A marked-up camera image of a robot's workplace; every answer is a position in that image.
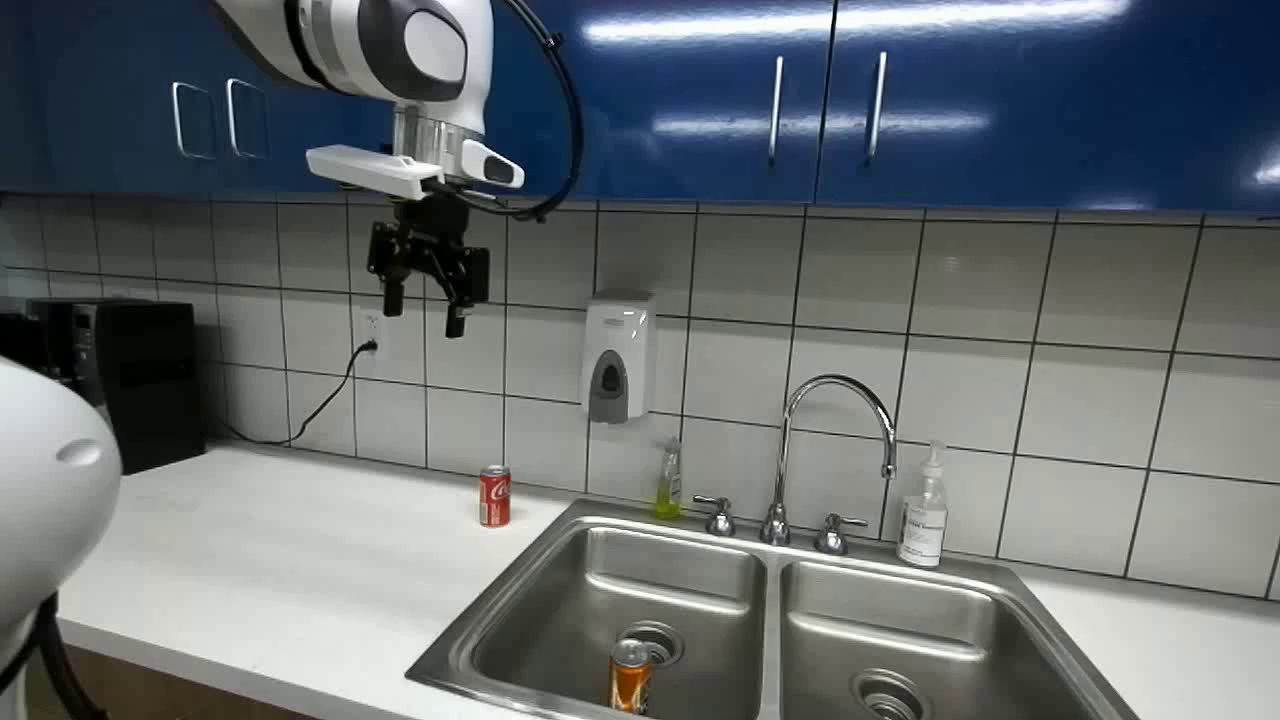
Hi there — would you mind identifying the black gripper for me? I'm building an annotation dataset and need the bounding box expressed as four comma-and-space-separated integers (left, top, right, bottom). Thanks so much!
365, 184, 492, 339

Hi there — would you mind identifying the orange soda can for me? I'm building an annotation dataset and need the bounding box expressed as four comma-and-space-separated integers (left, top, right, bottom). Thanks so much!
607, 634, 662, 720

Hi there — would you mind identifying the red soda can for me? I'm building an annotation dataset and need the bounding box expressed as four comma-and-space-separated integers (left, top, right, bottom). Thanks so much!
476, 460, 515, 530

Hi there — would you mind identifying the blue glossy cabinet door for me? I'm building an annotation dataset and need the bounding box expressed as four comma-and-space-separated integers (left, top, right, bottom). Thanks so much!
815, 0, 1280, 221
217, 0, 541, 202
490, 0, 835, 209
27, 0, 226, 199

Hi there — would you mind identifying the black countertop appliance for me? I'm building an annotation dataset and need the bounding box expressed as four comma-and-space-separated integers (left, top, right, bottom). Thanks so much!
21, 297, 211, 479

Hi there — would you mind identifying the green dish soap bottle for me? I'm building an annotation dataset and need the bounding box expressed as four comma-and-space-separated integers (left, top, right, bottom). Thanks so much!
647, 437, 692, 523

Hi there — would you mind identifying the chrome sink faucet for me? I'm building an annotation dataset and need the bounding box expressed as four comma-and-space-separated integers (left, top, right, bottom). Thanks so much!
687, 491, 740, 540

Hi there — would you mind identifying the stainless steel double sink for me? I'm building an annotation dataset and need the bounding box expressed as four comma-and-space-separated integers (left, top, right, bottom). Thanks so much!
406, 496, 1143, 720

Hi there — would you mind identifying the chrome gooseneck faucet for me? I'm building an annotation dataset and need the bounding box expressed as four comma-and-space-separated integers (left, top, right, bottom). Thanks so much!
762, 366, 905, 547

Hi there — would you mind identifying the wooden lower cabinet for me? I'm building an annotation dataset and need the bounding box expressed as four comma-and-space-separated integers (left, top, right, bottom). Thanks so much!
52, 644, 332, 720

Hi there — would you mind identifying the white pump soap bottle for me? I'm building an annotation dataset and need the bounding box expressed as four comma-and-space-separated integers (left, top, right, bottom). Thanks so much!
895, 444, 953, 573

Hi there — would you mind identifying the white wall power outlet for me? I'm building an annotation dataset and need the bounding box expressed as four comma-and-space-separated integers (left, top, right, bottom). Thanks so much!
345, 299, 393, 382

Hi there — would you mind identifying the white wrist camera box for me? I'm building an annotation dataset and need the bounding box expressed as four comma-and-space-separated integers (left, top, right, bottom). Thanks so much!
306, 141, 447, 202

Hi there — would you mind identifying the black power cord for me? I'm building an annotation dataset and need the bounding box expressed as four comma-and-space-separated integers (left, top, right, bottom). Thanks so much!
285, 337, 385, 451

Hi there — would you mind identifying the white wall soap dispenser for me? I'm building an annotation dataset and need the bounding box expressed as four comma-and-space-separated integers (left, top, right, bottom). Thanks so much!
580, 290, 662, 429

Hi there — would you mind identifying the silver cabinet door handle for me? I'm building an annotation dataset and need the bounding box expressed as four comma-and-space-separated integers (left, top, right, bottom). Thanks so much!
220, 70, 266, 160
763, 52, 794, 168
865, 48, 891, 162
170, 75, 217, 162

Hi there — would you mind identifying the chrome faucet handle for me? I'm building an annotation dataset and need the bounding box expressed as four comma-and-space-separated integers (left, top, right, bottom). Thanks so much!
808, 508, 860, 561

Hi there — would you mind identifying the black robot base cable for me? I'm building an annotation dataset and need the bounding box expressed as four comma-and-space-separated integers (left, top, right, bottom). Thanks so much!
0, 593, 107, 720

